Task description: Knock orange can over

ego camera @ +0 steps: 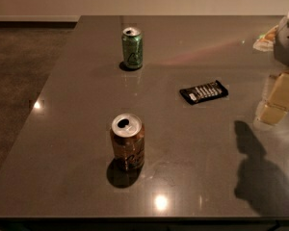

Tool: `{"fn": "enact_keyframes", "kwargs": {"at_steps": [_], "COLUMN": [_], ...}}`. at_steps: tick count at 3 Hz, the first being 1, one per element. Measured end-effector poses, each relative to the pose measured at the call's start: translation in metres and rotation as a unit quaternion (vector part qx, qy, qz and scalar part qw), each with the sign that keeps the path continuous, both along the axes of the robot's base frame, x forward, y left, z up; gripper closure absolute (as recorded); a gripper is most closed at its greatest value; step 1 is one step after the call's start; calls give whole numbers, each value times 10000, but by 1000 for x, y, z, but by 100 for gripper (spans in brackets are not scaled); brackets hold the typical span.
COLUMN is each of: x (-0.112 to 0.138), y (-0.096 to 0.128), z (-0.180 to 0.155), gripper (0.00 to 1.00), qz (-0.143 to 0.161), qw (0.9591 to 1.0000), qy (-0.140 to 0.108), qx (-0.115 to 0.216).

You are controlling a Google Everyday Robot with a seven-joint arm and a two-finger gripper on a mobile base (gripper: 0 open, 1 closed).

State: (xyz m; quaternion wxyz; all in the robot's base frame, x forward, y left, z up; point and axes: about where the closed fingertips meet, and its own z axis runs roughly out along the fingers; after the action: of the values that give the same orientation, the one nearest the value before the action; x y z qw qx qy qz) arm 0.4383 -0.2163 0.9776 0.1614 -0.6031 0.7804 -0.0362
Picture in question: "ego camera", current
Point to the orange soda can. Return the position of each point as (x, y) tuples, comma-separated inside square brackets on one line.
[(128, 140)]

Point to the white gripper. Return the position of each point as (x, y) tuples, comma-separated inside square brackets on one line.
[(287, 40)]

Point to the green soda can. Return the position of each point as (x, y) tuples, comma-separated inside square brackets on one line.
[(132, 47)]

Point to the crumpled snack bag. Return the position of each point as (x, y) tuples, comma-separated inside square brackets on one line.
[(266, 42)]

